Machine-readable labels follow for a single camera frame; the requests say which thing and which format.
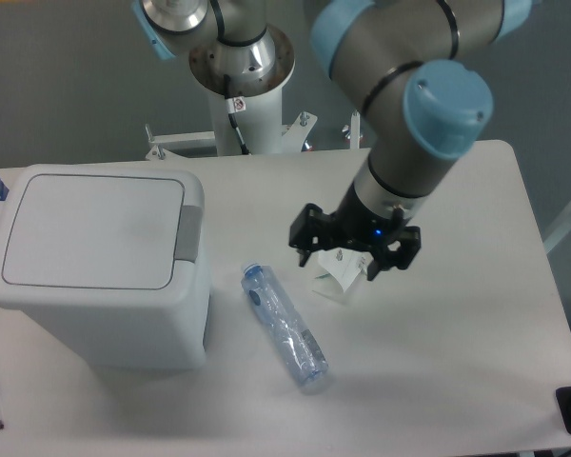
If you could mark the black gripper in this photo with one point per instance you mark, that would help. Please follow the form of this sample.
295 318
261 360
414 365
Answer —
361 229

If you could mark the clear plastic water bottle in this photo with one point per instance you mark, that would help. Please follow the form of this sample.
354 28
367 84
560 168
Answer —
286 328

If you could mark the white metal frame post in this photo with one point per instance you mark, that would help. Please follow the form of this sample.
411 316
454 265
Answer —
352 132

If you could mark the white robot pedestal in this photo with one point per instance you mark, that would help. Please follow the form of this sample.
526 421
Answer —
244 88

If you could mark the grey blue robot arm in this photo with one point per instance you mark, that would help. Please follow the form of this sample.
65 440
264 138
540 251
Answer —
397 63

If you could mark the crumpled white paper packet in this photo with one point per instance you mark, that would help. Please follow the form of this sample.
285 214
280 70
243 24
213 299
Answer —
337 270

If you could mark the white plastic trash can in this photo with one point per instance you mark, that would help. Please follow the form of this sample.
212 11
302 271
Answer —
111 261

